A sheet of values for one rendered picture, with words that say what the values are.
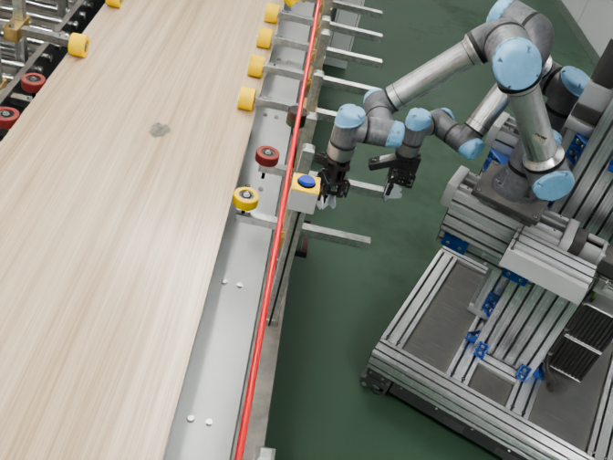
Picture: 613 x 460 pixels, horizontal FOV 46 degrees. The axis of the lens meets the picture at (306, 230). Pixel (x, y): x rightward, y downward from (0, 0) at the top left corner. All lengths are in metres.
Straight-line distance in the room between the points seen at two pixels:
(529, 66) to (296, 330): 1.63
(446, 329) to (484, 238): 0.69
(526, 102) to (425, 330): 1.28
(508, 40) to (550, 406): 1.56
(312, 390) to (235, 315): 0.76
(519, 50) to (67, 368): 1.31
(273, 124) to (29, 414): 1.82
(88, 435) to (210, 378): 0.55
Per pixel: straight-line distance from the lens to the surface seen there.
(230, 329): 2.19
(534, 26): 2.35
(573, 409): 3.03
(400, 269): 3.51
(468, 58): 2.04
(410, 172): 2.41
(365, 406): 2.92
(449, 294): 3.18
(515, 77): 1.91
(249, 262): 2.41
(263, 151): 2.42
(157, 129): 2.42
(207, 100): 2.63
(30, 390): 1.70
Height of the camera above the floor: 2.27
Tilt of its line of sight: 40 degrees down
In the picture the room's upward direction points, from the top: 16 degrees clockwise
